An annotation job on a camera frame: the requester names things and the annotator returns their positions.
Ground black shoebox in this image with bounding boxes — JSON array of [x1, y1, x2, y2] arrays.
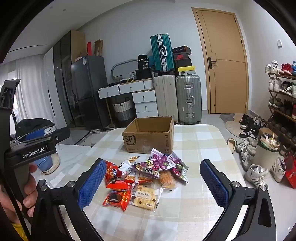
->
[[172, 46, 191, 55], [174, 59, 192, 69]]

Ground woven laundry basket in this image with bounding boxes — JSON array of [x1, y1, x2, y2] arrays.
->
[[112, 97, 136, 121]]

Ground wooden door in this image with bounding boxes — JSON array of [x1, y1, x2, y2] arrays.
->
[[191, 7, 249, 114]]

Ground white dresser with drawers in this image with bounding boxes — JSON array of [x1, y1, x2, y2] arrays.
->
[[97, 79, 159, 118]]

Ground person's left hand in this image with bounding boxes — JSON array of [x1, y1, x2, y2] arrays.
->
[[0, 163, 39, 226]]

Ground flat brown cardboard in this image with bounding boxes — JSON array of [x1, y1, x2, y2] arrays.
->
[[94, 39, 104, 57]]

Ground black cloth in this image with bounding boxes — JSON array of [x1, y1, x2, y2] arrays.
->
[[15, 118, 55, 139]]

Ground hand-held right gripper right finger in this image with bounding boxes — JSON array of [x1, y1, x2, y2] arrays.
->
[[199, 159, 275, 241]]

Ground blue and white shoe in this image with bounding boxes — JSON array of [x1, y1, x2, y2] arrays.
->
[[37, 152, 60, 175]]

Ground yellow shoebox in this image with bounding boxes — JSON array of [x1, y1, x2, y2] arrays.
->
[[176, 65, 196, 76]]

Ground beige slipper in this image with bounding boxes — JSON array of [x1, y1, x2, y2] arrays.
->
[[227, 137, 237, 154]]

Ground black bag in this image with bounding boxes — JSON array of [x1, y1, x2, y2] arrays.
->
[[135, 69, 153, 80]]

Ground red shoebox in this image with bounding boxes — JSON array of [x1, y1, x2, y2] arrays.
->
[[173, 53, 192, 61]]

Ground orange bread packet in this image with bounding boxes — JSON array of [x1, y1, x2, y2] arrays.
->
[[159, 170, 177, 192]]

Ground pile of sneakers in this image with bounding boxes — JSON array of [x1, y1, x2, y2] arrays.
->
[[238, 113, 287, 189]]

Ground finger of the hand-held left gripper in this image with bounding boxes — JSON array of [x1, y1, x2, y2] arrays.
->
[[14, 128, 46, 142], [47, 127, 71, 151]]

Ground black printed box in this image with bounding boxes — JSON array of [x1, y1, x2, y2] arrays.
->
[[137, 54, 150, 70]]

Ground dark grey refrigerator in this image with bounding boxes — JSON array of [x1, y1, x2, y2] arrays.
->
[[70, 55, 111, 129]]

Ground white trash bin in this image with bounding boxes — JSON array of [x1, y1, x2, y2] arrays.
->
[[253, 136, 281, 171]]

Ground red packet with blue logo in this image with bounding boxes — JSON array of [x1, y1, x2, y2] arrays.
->
[[105, 160, 123, 186]]

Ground purple gummy candy packet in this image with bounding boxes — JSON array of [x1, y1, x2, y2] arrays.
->
[[135, 148, 173, 179], [170, 153, 189, 184]]

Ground oval mirror frame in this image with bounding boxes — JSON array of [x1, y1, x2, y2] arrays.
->
[[110, 59, 139, 81]]

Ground grey and beige doormat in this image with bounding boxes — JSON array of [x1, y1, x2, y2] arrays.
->
[[219, 113, 248, 139]]

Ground silver suitcase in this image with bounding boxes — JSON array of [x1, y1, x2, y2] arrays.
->
[[175, 74, 202, 125]]

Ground black and white patterned rug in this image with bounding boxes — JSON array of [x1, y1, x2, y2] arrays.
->
[[76, 128, 114, 146]]

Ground white and orange chip packet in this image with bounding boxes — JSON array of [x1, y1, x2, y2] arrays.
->
[[119, 156, 140, 176]]

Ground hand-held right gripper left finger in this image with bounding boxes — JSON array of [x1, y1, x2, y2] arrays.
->
[[31, 158, 108, 241]]

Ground red chocolate cookie packet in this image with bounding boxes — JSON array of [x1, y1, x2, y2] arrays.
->
[[102, 190, 132, 212]]

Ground plaid tablecloth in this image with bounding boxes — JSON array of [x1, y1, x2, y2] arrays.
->
[[58, 124, 249, 241]]

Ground wooden shoe rack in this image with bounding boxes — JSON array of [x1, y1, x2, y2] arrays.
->
[[265, 70, 296, 151]]

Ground small brown cardboard box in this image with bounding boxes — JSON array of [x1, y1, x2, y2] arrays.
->
[[258, 128, 278, 139]]

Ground teal suitcase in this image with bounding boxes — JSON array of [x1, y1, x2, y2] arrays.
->
[[150, 34, 176, 76]]

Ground white suitcase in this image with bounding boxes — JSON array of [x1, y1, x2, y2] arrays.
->
[[153, 75, 179, 123]]

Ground red bag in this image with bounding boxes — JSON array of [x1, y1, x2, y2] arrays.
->
[[284, 154, 296, 189]]

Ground red snack packet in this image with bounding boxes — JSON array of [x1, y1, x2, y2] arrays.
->
[[106, 179, 133, 193]]

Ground white curtain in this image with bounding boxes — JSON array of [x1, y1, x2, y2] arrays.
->
[[0, 53, 53, 130]]

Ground tall wardrobe cabinet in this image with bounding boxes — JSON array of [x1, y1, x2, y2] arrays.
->
[[43, 30, 86, 128]]

